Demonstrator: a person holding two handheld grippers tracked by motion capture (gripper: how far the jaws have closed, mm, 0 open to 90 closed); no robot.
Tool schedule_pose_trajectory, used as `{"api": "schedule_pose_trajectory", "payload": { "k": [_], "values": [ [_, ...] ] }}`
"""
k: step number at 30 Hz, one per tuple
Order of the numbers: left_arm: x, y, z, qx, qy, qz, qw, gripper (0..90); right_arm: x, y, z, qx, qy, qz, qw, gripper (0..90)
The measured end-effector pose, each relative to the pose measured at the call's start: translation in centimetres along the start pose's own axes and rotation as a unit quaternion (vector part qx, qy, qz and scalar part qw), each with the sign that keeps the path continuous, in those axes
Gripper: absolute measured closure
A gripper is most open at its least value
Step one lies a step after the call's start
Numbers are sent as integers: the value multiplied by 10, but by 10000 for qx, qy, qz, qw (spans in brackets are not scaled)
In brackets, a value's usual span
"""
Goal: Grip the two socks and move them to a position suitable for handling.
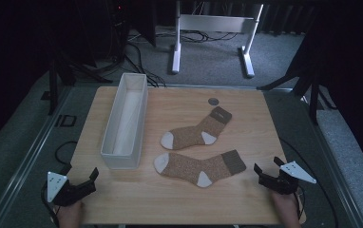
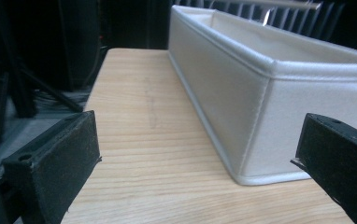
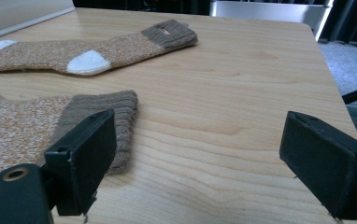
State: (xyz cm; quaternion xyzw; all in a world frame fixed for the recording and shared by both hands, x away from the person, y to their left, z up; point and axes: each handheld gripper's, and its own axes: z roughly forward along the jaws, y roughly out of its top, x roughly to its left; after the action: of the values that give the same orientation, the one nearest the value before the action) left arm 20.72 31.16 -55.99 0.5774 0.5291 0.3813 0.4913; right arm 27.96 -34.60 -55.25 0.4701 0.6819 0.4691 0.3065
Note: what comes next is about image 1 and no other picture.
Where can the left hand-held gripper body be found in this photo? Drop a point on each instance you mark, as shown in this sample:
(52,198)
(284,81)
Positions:
(72,191)

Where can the black floor bracket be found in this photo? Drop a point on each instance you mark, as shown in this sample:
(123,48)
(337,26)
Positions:
(65,121)

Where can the dark computer tower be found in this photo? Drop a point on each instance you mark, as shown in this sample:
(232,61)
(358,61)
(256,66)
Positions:
(118,28)

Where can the person's right hand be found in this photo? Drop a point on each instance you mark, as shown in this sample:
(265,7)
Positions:
(284,207)

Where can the black tripod stand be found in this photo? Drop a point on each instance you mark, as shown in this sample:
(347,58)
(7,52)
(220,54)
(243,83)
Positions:
(306,79)
(65,69)

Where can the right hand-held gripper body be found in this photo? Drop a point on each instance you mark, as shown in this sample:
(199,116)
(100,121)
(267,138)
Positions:
(284,181)

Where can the person's left hand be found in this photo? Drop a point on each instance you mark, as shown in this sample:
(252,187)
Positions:
(70,215)

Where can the white metal stand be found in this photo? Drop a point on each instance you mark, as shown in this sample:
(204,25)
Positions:
(214,23)

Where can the grey round table grommet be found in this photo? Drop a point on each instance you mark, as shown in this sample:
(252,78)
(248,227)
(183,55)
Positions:
(213,101)

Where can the brown sock with white toe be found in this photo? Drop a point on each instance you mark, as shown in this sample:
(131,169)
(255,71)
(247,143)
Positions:
(198,131)
(198,167)

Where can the white fabric storage box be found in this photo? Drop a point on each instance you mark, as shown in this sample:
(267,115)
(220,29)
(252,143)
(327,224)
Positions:
(125,126)

